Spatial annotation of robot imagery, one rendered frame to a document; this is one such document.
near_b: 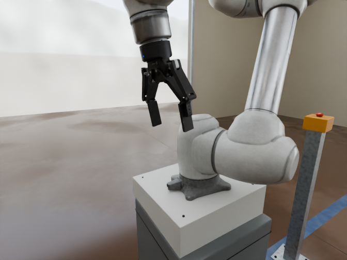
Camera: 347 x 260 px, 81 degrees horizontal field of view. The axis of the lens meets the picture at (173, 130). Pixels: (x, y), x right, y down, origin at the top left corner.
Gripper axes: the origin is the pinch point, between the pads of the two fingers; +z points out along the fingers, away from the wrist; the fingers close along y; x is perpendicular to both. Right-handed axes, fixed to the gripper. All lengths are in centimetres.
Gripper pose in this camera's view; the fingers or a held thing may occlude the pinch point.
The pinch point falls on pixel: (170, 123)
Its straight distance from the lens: 54.1
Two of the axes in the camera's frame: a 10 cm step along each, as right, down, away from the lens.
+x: -7.6, 3.2, -5.6
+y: -6.2, -1.1, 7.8
